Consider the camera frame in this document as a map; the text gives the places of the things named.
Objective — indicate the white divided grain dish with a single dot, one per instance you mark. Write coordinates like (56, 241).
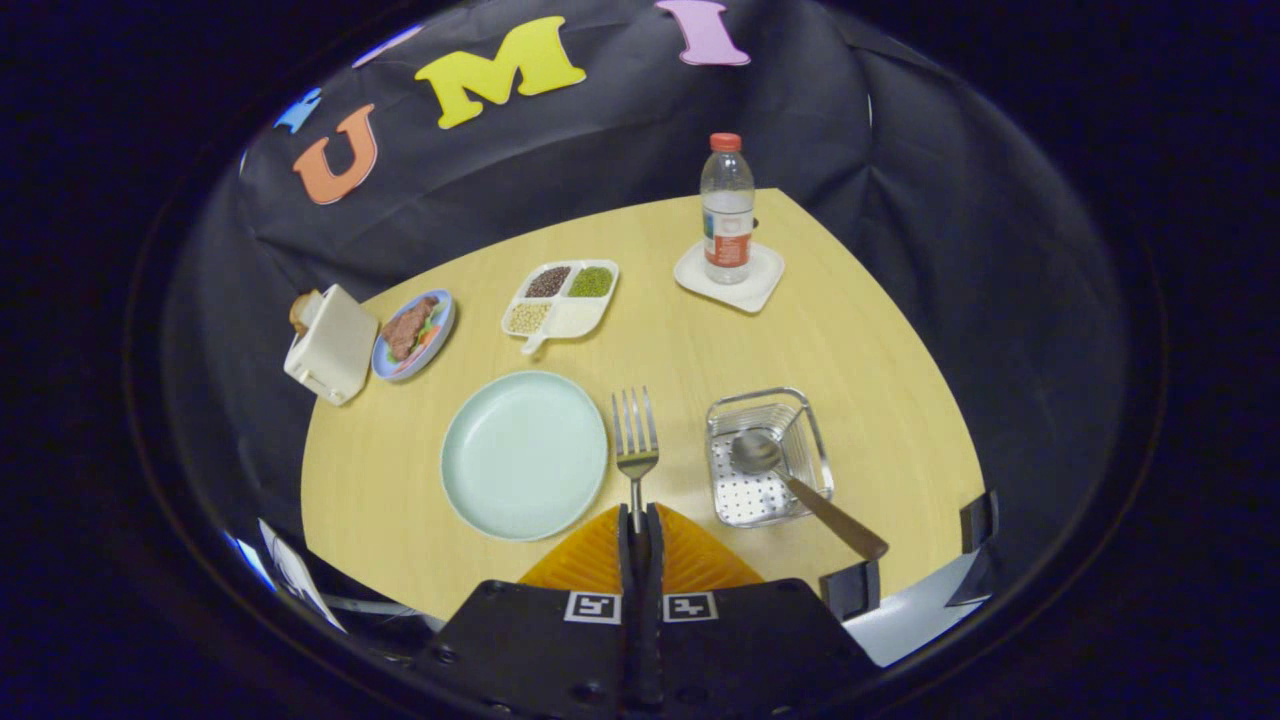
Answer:
(575, 318)

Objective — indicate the white square coaster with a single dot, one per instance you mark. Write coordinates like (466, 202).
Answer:
(766, 286)

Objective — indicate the white paper sheet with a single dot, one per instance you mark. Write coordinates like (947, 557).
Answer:
(300, 575)

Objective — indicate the pale green plate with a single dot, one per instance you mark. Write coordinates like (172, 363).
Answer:
(525, 455)

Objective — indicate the black table edge clamp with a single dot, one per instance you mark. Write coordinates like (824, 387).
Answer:
(980, 522)
(850, 592)

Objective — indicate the perforated metal basket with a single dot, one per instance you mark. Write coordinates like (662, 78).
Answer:
(745, 497)

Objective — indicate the black backdrop cloth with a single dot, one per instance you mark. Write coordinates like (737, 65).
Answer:
(950, 250)

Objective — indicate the small blue plate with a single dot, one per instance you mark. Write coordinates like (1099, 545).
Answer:
(441, 337)

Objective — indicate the red-capped plastic water bottle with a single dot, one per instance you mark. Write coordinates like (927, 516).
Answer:
(728, 220)

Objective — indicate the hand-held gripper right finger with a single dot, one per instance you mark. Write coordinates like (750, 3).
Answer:
(655, 560)

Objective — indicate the toasted bread slice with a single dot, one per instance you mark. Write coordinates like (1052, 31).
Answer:
(303, 312)

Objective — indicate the brown meat slice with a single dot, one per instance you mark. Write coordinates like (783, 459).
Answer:
(405, 328)

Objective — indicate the white toaster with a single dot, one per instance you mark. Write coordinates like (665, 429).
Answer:
(340, 350)

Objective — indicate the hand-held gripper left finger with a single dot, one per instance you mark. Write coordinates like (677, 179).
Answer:
(626, 560)

